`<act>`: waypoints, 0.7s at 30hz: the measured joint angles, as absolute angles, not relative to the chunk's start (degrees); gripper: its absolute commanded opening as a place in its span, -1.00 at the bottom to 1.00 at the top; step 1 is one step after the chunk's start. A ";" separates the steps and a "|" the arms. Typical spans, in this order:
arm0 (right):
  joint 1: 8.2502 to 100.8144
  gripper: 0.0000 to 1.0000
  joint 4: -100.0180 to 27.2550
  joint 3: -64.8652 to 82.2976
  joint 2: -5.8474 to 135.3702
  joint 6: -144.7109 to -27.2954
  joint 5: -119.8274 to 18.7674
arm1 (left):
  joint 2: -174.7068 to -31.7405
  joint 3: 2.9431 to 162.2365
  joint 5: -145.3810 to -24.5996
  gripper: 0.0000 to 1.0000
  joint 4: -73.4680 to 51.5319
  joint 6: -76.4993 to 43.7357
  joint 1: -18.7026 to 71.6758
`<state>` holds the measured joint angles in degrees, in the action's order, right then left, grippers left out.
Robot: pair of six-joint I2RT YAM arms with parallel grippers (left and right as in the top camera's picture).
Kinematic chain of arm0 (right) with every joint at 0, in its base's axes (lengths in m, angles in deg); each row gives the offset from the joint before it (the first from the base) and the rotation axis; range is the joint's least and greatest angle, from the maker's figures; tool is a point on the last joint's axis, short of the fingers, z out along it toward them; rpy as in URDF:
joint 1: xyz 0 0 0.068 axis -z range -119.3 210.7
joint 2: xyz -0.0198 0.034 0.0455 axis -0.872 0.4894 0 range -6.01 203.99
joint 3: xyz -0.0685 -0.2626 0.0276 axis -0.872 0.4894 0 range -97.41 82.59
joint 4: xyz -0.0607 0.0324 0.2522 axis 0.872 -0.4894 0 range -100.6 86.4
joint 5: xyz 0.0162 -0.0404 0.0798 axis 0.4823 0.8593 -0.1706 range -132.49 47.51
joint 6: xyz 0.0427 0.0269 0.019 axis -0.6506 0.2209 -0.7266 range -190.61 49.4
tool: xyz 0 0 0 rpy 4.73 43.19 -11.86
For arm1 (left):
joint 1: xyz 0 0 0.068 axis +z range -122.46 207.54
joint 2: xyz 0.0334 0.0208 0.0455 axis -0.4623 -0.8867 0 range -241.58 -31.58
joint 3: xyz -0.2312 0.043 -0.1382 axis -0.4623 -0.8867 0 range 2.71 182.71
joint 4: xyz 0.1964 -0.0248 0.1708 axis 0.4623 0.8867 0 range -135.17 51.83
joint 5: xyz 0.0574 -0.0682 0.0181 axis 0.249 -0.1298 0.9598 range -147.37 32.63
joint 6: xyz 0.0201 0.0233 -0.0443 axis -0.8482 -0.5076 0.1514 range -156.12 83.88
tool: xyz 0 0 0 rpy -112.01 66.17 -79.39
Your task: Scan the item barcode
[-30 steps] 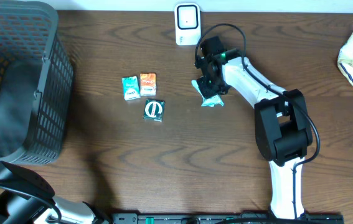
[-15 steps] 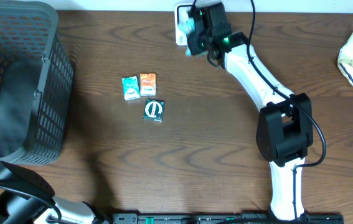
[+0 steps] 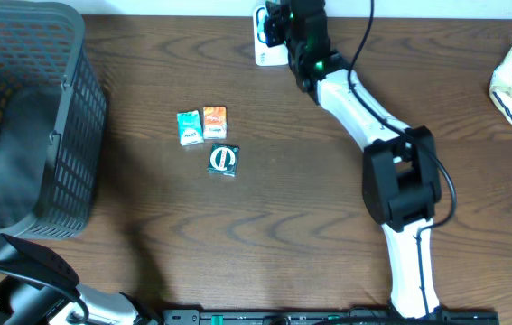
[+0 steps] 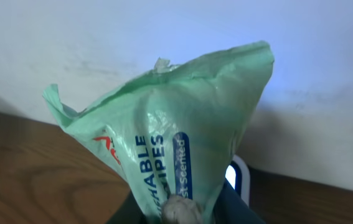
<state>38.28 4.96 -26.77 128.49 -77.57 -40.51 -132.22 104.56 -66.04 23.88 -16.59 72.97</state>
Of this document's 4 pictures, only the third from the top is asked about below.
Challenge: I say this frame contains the orange tissue pack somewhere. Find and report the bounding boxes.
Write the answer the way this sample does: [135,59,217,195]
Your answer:
[203,106,228,140]

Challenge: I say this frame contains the teal green tissue pack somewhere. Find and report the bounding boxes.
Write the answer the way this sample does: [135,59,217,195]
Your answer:
[177,110,204,146]

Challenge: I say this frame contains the small green black box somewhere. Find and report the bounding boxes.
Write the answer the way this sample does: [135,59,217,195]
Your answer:
[207,144,239,177]

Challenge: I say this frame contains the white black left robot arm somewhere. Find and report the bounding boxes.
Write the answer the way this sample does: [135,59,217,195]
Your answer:
[0,233,164,325]

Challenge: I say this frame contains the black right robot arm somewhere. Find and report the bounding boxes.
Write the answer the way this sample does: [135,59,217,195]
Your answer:
[253,1,441,320]

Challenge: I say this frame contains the grey plastic mesh basket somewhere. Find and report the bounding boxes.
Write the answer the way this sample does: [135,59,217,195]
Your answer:
[0,1,107,239]

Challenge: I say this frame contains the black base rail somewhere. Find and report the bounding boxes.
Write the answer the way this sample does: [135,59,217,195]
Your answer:
[162,307,500,325]

